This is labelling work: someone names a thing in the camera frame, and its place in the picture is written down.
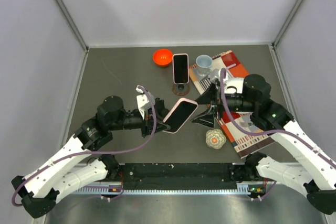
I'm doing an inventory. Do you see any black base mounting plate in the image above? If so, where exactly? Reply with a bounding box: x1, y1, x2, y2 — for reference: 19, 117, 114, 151
105, 163, 252, 189

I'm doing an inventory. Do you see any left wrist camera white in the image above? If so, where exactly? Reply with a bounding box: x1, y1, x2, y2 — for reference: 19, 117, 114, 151
136, 85, 155, 119

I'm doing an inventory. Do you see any orange plastic bowl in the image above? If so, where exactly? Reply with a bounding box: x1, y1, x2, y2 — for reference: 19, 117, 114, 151
153, 49, 173, 67

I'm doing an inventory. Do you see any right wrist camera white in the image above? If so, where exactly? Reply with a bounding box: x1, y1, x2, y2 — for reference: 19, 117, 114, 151
208, 68, 230, 84

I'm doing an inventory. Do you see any grey slotted cable duct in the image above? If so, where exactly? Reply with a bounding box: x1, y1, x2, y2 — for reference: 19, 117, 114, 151
73, 184, 266, 196

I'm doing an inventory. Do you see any light blue mug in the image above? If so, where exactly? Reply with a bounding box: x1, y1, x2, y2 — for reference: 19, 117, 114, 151
196, 55, 213, 76

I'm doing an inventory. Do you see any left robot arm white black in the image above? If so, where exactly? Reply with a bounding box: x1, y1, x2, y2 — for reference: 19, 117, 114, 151
11, 93, 168, 219

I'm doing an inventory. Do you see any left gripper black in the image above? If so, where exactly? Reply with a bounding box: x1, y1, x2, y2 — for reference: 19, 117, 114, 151
109, 108, 170, 138

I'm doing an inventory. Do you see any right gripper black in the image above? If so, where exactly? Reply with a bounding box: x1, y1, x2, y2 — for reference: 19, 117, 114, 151
191, 81, 256, 127

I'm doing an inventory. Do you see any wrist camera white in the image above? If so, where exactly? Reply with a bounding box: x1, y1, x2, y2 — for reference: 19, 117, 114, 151
208, 68, 230, 84
136, 85, 155, 119

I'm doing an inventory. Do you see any grey phone stand copper base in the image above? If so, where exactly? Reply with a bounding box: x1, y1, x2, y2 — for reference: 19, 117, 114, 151
172, 83, 190, 96

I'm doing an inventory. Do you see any phone with pink case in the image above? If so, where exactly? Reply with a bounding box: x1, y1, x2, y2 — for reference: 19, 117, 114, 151
172, 54, 189, 84

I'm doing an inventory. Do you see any white paper plate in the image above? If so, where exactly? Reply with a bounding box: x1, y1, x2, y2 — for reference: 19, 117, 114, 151
224, 77, 244, 94

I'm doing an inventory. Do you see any floral patterned small dish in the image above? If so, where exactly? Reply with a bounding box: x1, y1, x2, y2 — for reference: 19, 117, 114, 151
205, 129, 227, 150

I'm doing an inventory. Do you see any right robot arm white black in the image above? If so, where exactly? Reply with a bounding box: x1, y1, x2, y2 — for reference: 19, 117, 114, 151
192, 69, 335, 215

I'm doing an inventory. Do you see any patterned orange placemat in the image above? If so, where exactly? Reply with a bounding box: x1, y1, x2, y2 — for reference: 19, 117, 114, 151
189, 50, 275, 158

